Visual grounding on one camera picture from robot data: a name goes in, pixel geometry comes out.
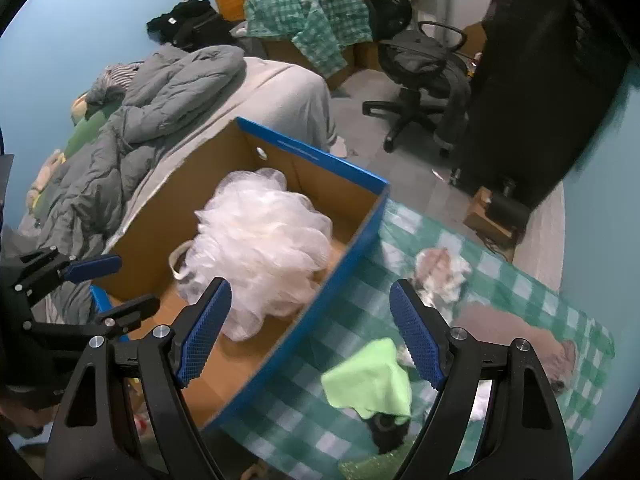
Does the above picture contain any brown fleece towel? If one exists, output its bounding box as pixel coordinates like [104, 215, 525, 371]
[452, 305, 578, 391]

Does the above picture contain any black plush object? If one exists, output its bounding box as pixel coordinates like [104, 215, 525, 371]
[362, 411, 413, 456]

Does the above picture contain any green sparkly cloth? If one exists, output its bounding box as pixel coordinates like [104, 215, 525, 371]
[339, 447, 407, 480]

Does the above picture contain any black office chair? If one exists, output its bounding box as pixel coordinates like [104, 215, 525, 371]
[350, 0, 473, 158]

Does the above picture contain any blue-rimmed cardboard box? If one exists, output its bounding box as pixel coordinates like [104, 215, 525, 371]
[91, 116, 391, 431]

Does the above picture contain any black clothes pile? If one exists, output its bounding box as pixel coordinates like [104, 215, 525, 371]
[146, 0, 237, 52]

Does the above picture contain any green pillow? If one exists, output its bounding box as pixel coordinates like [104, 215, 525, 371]
[64, 105, 117, 161]

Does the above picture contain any white and pink cloth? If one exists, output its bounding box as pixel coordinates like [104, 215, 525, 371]
[412, 247, 473, 306]

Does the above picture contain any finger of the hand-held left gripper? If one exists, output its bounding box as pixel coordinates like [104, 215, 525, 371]
[0, 246, 123, 307]
[92, 295, 162, 343]

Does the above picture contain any light green microfiber cloth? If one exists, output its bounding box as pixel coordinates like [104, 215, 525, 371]
[320, 337, 413, 421]

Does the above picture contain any white mesh bath loofah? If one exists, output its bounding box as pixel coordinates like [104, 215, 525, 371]
[169, 167, 335, 343]

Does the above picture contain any dark grey clothing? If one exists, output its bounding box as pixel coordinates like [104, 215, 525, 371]
[389, 42, 473, 157]

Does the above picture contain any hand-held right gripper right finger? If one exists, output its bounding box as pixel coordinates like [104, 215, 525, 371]
[389, 279, 573, 480]

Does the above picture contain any green checkered cloth cover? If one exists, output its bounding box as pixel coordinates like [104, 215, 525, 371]
[243, 0, 374, 76]

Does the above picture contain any green checkered tablecloth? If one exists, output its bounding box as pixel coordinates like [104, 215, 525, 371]
[220, 200, 616, 480]

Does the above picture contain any beige plush toy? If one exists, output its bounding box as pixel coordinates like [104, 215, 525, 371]
[25, 149, 67, 211]

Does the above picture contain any striped grey cloth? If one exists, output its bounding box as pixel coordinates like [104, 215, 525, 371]
[89, 62, 147, 107]

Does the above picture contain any black fabric wardrobe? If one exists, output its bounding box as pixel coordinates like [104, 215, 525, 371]
[451, 0, 632, 211]

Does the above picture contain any small wooden box with black device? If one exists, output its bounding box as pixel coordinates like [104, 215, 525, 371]
[462, 186, 516, 252]

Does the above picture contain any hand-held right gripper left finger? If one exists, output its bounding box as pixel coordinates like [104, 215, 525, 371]
[42, 276, 233, 480]

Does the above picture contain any black cylindrical device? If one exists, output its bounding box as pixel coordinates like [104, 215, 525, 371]
[487, 179, 532, 234]

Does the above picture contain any bed with grey sheet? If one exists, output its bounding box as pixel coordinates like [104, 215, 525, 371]
[105, 57, 347, 261]

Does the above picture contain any grey mat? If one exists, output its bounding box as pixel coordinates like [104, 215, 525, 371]
[514, 180, 567, 292]

